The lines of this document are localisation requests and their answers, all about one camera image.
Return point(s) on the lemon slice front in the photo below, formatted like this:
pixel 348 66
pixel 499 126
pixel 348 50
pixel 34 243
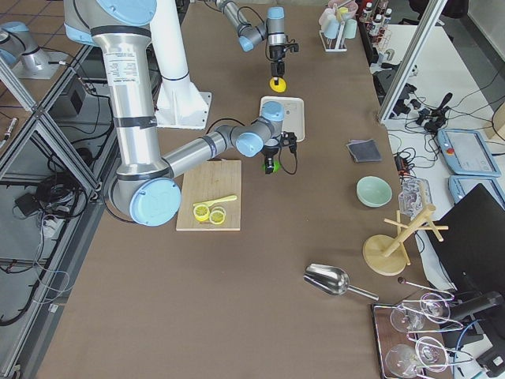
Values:
pixel 217 218

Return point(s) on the lemon slice top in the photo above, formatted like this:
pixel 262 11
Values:
pixel 201 212

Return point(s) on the green bowl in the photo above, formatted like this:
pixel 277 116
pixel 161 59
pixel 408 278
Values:
pixel 373 191

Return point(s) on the wine glass rack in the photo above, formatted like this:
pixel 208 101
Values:
pixel 408 337

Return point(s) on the wooden cutting board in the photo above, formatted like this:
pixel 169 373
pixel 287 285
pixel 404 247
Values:
pixel 207 182

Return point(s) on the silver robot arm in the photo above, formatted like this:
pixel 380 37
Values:
pixel 150 87
pixel 272 29

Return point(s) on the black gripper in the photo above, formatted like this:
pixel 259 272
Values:
pixel 276 53
pixel 270 152

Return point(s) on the lemon slice back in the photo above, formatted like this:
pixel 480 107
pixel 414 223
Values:
pixel 218 209

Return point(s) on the blue teach pendant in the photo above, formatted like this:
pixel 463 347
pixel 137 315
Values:
pixel 466 153
pixel 460 185

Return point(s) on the blue cup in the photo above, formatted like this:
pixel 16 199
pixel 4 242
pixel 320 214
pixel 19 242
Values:
pixel 332 29

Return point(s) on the white pillar base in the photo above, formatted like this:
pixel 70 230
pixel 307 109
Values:
pixel 179 104

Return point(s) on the green lime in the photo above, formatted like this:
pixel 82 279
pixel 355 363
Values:
pixel 275 164

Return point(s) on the yellow lemon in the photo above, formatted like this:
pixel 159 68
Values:
pixel 277 84

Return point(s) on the metal scoop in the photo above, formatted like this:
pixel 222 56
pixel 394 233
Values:
pixel 333 281

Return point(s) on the grey cloth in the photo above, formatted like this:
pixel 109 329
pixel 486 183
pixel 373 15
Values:
pixel 364 151

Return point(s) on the beige rabbit tray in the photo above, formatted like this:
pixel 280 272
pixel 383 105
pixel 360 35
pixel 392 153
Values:
pixel 294 119

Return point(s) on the yellow plastic knife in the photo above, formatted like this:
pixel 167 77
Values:
pixel 209 203

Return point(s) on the white cup rack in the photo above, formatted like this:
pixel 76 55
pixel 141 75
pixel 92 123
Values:
pixel 332 45

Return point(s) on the green cup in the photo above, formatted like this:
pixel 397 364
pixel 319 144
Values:
pixel 350 29

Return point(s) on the lemon slice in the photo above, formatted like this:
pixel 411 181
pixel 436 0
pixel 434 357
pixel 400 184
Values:
pixel 218 209
pixel 217 218
pixel 201 212

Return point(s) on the wooden mug tree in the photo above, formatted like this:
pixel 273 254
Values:
pixel 387 255

